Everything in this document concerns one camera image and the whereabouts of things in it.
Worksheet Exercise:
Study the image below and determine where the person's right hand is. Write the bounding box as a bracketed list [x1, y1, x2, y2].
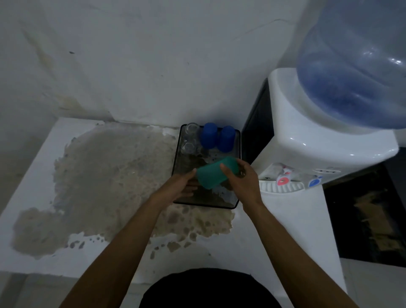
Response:
[221, 158, 264, 212]

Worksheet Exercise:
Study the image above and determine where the person's left hand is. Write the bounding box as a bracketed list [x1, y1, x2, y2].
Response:
[155, 168, 199, 206]

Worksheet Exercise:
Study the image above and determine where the dark transparent tray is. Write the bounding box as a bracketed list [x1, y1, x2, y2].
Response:
[171, 124, 241, 210]

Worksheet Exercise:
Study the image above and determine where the green plastic cup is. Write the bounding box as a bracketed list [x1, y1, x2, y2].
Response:
[195, 156, 240, 190]

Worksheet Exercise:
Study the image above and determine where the clear glass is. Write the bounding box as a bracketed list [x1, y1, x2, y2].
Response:
[181, 140, 201, 157]
[185, 122, 201, 142]

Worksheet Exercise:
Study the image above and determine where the blue plastic cup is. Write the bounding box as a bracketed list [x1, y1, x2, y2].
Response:
[200, 122, 218, 149]
[217, 125, 235, 153]

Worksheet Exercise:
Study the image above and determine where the person's left forearm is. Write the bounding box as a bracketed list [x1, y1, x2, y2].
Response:
[60, 196, 173, 308]

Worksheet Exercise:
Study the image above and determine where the person's right forearm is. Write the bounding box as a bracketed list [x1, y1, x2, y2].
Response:
[242, 203, 359, 308]

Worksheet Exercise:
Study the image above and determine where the person's black clothing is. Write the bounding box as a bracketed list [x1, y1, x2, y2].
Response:
[139, 268, 283, 308]

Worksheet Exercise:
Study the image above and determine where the red dispenser tap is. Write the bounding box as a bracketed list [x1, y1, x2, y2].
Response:
[276, 166, 293, 187]

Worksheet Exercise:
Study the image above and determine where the white water dispenser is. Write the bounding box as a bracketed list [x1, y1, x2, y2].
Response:
[241, 67, 400, 193]

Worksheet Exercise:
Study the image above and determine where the dark torn cardboard box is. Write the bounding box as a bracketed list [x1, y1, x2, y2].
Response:
[323, 165, 406, 267]

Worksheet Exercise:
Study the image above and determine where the blue water bottle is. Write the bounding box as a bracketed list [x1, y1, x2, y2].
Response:
[296, 0, 406, 130]

